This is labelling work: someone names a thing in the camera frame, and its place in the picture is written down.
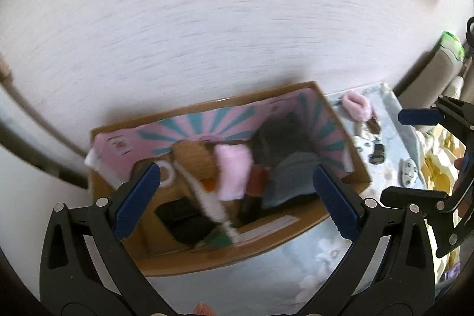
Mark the small black object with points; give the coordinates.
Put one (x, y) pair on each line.
(185, 221)

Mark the cardboard box pink lining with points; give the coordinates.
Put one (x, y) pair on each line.
(119, 150)

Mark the black red small package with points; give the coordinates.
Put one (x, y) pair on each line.
(379, 154)

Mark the yellow floral bedsheet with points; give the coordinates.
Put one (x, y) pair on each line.
(440, 149)

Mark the person right hand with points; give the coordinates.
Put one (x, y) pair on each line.
(203, 309)

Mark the brown fuzzy sock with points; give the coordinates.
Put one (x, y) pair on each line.
(195, 158)

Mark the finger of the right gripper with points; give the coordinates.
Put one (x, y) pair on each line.
(426, 200)
(420, 116)

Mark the white spotted sock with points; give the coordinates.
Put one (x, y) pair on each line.
(408, 173)

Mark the pink fuzzy sock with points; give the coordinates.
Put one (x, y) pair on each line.
(357, 105)
(235, 164)

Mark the grey sofa cushion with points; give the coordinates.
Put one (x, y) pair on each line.
(429, 77)

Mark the grey blue fuzzy sock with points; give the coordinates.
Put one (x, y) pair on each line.
(283, 147)

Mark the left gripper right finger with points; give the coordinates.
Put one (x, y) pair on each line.
(388, 269)

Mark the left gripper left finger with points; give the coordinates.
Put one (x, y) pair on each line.
(85, 269)

